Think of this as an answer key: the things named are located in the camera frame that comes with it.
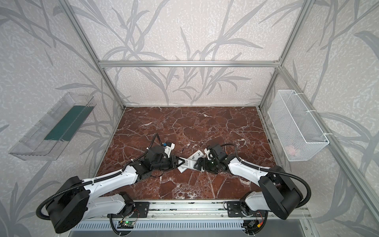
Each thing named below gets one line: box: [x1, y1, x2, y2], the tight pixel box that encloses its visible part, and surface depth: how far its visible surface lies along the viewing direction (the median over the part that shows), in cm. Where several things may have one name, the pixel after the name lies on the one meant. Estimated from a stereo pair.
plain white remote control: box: [186, 149, 205, 161], surface depth 95 cm
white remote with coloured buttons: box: [177, 157, 202, 174], surface depth 83 cm
